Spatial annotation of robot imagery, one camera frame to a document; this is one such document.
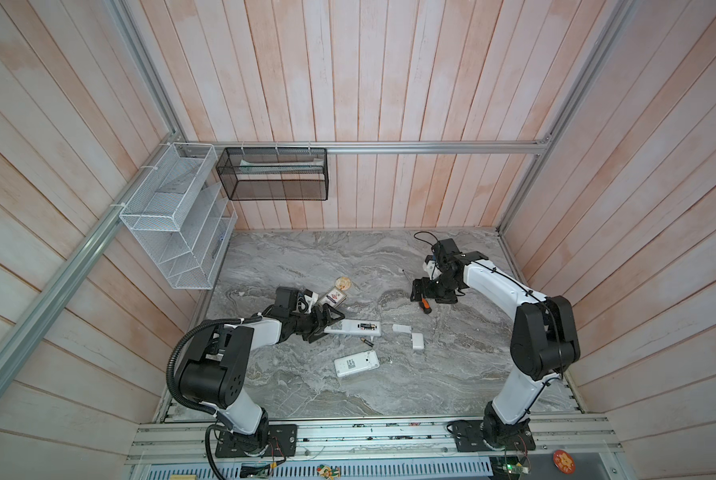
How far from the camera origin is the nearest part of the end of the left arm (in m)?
0.82

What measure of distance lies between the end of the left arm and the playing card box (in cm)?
13

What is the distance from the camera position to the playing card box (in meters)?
1.00
